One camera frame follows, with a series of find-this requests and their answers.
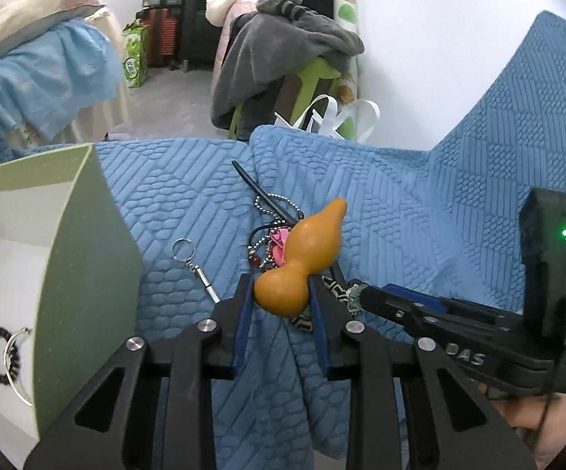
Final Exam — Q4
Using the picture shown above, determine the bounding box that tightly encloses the grey fleece blanket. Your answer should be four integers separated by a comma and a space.
211, 0, 366, 131

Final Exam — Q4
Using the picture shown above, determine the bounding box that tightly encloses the light blue bed sheet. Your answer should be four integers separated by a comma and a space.
0, 17, 125, 141

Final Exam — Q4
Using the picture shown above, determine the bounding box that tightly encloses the silver keychain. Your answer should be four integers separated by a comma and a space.
172, 238, 222, 303

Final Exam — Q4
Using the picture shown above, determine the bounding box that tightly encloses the black suitcase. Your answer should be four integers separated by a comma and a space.
182, 0, 226, 72

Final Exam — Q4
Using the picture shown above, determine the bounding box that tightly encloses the green plastic stool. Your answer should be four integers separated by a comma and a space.
226, 55, 357, 141

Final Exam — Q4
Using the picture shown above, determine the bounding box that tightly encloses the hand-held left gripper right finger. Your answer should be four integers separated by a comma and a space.
308, 277, 539, 470

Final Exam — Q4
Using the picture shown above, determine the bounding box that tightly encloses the rolled dotted mat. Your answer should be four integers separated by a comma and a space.
333, 0, 363, 144

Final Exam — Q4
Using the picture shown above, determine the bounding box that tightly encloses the person's right hand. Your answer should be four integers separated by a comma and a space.
487, 392, 566, 462

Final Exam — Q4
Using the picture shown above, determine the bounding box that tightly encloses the blue quilted blanket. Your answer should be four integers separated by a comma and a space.
0, 10, 566, 470

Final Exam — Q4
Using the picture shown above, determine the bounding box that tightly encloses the green carton box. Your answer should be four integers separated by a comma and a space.
122, 20, 149, 89

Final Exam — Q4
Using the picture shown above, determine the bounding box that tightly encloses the green cardboard box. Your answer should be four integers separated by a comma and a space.
0, 143, 145, 452

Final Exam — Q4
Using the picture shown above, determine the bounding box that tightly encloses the beige pillow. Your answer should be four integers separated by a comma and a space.
0, 0, 106, 60

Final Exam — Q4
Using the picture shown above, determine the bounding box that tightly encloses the orange gourd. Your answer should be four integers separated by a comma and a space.
254, 198, 348, 318

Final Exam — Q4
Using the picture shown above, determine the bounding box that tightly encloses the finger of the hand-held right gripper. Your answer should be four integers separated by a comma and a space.
383, 282, 461, 315
358, 285, 441, 340

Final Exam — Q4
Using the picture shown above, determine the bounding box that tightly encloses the white tote bag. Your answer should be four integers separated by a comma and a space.
274, 94, 380, 144

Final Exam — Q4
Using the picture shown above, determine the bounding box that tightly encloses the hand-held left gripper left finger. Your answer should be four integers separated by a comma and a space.
23, 274, 255, 470

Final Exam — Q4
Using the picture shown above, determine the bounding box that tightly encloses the black cord with red beads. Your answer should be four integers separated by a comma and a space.
247, 224, 284, 271

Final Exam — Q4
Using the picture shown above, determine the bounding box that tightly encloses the silver ball chain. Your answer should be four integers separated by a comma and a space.
253, 194, 306, 222

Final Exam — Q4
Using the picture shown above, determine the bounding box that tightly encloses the red suitcase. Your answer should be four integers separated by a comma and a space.
145, 7, 186, 70

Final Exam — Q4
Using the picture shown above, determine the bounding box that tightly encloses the black white patterned band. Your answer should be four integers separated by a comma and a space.
288, 274, 365, 334

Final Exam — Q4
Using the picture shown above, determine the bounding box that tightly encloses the silver bangle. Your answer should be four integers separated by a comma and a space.
3, 328, 37, 407

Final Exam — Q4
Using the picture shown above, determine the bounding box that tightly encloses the pink bow hair tie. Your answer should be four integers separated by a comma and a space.
269, 228, 292, 268

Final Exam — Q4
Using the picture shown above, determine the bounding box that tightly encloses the black hair stick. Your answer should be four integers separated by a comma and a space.
232, 159, 304, 227

